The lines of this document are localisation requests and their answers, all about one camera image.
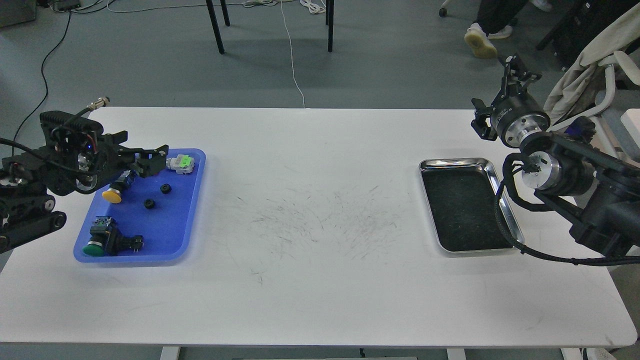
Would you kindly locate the white chair frame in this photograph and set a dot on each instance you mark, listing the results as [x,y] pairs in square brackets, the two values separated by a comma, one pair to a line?
[615,113]

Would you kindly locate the yellow push button switch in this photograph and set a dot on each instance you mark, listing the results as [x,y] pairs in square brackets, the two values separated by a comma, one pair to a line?
[119,187]

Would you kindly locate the blue plastic tray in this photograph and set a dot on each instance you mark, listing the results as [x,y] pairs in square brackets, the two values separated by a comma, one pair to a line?
[166,228]

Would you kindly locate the black chair leg left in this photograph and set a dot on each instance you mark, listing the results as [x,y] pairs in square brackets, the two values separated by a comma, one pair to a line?
[214,22]

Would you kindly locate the white shoe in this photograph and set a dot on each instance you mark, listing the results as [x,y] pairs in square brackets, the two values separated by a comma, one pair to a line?
[479,43]
[504,33]

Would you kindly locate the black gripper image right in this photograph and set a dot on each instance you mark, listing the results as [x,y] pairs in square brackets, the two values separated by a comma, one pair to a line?
[514,114]

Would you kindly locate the beige cloth on chair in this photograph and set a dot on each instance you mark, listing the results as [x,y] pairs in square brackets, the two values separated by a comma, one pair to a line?
[616,37]

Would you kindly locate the silver metal tray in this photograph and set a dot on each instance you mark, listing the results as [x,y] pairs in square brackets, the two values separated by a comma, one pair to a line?
[461,194]

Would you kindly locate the black chair leg right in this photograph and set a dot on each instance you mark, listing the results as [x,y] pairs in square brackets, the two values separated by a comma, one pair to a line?
[329,15]

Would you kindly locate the green push button switch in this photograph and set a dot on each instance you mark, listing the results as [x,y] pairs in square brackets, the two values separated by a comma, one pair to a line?
[106,239]

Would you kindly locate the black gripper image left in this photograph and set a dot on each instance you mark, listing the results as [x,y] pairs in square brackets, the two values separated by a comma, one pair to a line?
[82,158]

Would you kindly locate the black chair leg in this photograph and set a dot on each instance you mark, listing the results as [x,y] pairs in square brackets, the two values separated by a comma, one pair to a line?
[214,22]
[329,15]

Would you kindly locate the grey green switch block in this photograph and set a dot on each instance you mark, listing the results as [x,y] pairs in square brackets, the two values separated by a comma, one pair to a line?
[181,164]

